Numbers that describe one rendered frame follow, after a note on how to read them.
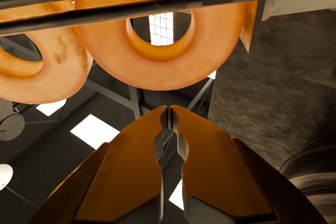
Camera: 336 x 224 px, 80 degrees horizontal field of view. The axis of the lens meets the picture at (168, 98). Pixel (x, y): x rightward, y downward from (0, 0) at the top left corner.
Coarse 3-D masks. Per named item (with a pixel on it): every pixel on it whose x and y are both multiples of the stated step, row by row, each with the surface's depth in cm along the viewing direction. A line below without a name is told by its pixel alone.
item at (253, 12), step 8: (256, 0) 15; (264, 0) 15; (248, 8) 17; (256, 8) 16; (248, 16) 17; (256, 16) 16; (248, 24) 18; (256, 24) 16; (240, 32) 20; (248, 32) 18; (256, 32) 17; (248, 40) 18; (256, 40) 18; (248, 48) 18
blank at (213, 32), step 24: (96, 0) 17; (120, 0) 17; (96, 24) 18; (120, 24) 18; (192, 24) 20; (216, 24) 19; (240, 24) 19; (96, 48) 20; (120, 48) 20; (144, 48) 22; (168, 48) 22; (192, 48) 20; (216, 48) 20; (120, 72) 22; (144, 72) 22; (168, 72) 22; (192, 72) 22
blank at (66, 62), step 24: (0, 48) 23; (48, 48) 20; (72, 48) 20; (0, 72) 22; (24, 72) 23; (48, 72) 22; (72, 72) 22; (0, 96) 24; (24, 96) 24; (48, 96) 24
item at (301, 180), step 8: (320, 152) 43; (328, 152) 41; (304, 160) 45; (312, 160) 43; (320, 160) 41; (328, 160) 40; (288, 168) 49; (296, 168) 46; (304, 168) 43; (312, 168) 41; (320, 168) 40; (328, 168) 37; (288, 176) 47; (296, 176) 42; (304, 176) 41; (312, 176) 39; (320, 176) 38; (328, 176) 37; (296, 184) 43; (304, 184) 42; (312, 184) 41; (320, 184) 40; (328, 184) 38
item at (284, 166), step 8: (320, 136) 50; (328, 136) 48; (312, 144) 51; (320, 144) 48; (328, 144) 41; (304, 152) 45; (312, 152) 44; (288, 160) 49; (296, 160) 48; (280, 168) 53
